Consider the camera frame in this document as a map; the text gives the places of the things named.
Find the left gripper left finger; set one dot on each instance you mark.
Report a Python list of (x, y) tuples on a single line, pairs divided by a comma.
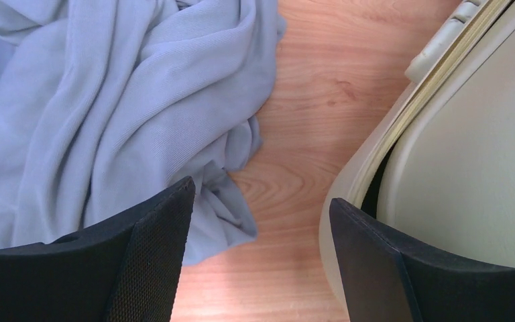
[(125, 268)]

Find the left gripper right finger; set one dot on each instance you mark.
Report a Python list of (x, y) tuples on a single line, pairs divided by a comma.
[(388, 275)]

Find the cream suitcase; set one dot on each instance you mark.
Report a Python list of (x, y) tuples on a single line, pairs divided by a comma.
[(440, 166)]

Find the grey crumpled cloth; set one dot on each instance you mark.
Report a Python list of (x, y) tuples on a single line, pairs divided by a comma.
[(104, 104)]

